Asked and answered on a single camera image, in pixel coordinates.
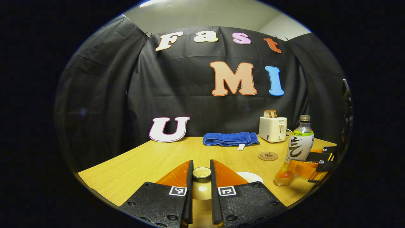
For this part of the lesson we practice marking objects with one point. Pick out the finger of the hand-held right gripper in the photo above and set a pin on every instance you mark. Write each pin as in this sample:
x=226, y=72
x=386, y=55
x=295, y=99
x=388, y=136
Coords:
x=329, y=149
x=310, y=167

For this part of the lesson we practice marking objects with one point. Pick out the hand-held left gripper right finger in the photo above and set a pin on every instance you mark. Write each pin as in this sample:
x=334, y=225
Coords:
x=215, y=202

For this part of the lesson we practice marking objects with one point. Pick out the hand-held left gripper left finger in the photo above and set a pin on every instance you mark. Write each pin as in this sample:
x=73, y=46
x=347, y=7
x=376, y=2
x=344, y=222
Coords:
x=189, y=202

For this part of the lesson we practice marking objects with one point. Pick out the clear labelled water bottle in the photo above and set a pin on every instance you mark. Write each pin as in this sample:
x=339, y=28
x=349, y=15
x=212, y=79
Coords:
x=300, y=142

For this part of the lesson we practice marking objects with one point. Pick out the round cork coaster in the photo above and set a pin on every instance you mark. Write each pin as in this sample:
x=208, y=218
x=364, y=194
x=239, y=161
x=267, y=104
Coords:
x=268, y=156

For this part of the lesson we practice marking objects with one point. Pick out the cream white toaster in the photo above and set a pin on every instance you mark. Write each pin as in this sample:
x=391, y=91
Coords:
x=272, y=129

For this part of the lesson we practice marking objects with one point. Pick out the blue folded towel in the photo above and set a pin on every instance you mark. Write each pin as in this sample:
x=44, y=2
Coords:
x=227, y=138

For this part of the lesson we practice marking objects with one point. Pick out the toast slice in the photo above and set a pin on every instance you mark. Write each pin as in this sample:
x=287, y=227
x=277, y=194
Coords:
x=274, y=113
x=267, y=114

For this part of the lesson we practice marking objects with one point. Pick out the black backdrop cloth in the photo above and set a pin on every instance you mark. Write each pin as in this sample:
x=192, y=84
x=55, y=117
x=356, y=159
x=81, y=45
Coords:
x=177, y=95

